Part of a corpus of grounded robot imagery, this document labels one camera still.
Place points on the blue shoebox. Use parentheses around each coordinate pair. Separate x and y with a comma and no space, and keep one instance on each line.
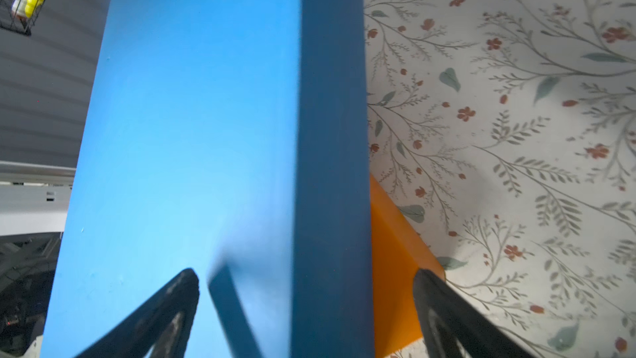
(228,137)

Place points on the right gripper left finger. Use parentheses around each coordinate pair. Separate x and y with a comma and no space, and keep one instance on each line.
(160,327)

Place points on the orange shoebox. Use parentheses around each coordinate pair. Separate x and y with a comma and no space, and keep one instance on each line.
(398,252)

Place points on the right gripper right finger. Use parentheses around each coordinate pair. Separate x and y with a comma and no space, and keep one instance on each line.
(451,326)

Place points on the floral table mat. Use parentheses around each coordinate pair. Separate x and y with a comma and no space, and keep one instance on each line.
(504,130)

